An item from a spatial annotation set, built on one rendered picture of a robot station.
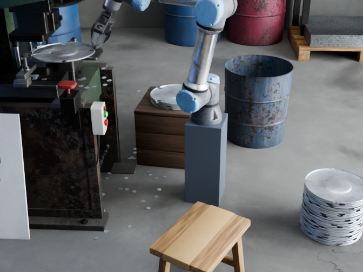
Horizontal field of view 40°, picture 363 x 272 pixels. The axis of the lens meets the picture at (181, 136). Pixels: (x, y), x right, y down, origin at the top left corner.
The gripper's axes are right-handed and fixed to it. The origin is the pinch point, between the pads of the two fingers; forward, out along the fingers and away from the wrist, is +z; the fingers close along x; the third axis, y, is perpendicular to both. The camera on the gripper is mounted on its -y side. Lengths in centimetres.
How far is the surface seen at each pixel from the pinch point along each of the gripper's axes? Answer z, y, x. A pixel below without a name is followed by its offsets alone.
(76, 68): 11.6, -4.5, 4.1
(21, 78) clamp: 16.5, -26.6, 22.2
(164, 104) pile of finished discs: 25, 28, -45
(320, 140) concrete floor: 18, 57, -149
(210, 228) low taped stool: 19, -76, -68
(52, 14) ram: -9.0, -8.3, 21.5
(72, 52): 4.7, -5.1, 8.5
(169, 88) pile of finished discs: 23, 50, -46
